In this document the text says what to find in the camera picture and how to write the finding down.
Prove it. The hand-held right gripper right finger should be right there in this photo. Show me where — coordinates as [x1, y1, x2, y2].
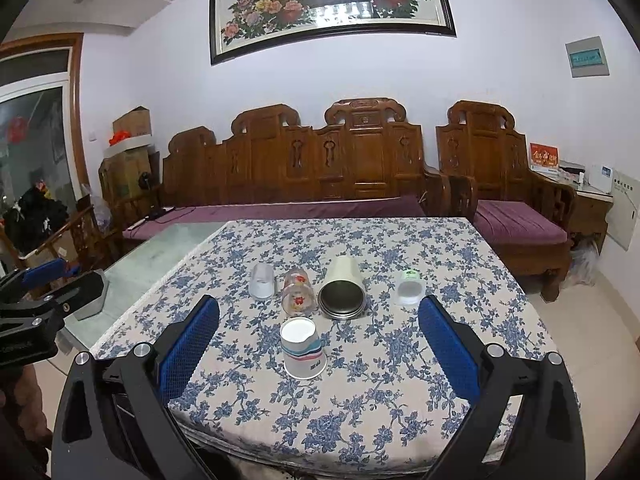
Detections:
[417, 295, 586, 480]

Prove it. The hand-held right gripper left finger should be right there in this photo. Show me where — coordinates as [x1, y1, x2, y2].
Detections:
[52, 294, 221, 480]

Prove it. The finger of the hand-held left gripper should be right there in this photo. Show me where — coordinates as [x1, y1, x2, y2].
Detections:
[30, 269, 110, 322]
[0, 258, 82, 302]

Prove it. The person's left forearm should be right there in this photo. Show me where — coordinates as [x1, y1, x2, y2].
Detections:
[0, 362, 53, 466]

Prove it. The clear cup with green label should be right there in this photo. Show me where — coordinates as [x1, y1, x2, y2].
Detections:
[396, 269, 425, 307]

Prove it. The frosted plastic cup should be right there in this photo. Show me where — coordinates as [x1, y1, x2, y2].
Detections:
[248, 263, 277, 300]

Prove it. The striped paper cup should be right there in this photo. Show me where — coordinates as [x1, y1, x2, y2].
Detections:
[279, 316, 327, 380]

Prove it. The glass cup with red flowers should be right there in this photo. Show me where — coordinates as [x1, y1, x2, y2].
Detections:
[281, 268, 316, 317]

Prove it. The cream steel tumbler cup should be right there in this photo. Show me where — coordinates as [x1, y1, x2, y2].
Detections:
[317, 255, 368, 321]

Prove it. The wooden chair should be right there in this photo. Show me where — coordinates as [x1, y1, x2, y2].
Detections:
[20, 205, 108, 281]

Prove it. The pile of dark clothes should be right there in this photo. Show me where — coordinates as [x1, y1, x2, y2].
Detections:
[2, 185, 69, 256]

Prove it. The blue floral tablecloth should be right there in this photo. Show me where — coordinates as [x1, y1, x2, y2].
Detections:
[90, 217, 558, 478]

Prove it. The large cardboard box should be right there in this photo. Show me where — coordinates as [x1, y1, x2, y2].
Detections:
[98, 145, 161, 206]

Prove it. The red window decoration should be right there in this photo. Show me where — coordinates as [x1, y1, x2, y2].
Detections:
[7, 117, 31, 144]

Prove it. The square purple seat cushion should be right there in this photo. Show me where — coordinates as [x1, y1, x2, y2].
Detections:
[472, 200, 571, 246]

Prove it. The clear plastic bag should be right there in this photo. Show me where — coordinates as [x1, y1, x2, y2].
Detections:
[570, 237, 601, 286]

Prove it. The small brown cardboard box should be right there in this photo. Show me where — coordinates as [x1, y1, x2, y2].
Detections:
[112, 106, 152, 141]

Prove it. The long purple sofa cushion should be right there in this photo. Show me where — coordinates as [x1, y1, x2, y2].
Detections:
[122, 195, 426, 241]

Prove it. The wooden side cabinet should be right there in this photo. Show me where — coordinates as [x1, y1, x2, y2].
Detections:
[560, 180, 615, 241]

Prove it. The carved wooden armchair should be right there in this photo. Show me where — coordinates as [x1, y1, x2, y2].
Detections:
[435, 101, 576, 303]

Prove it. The carved wooden sofa bench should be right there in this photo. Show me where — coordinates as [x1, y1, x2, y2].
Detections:
[107, 97, 451, 261]

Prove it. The red gift box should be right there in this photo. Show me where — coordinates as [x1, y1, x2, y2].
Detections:
[530, 142, 559, 173]

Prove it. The white box with blue label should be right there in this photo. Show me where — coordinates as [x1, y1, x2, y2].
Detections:
[592, 164, 613, 195]

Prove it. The framed peacock flower painting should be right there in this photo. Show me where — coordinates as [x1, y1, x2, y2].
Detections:
[209, 0, 457, 66]

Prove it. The wooden door frame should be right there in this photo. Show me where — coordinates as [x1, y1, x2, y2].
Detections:
[0, 32, 92, 261]

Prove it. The white wall panel cover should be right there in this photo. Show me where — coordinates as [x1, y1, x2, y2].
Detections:
[605, 172, 640, 251]

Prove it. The grey wall electrical box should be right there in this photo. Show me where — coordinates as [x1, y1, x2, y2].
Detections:
[565, 36, 612, 79]

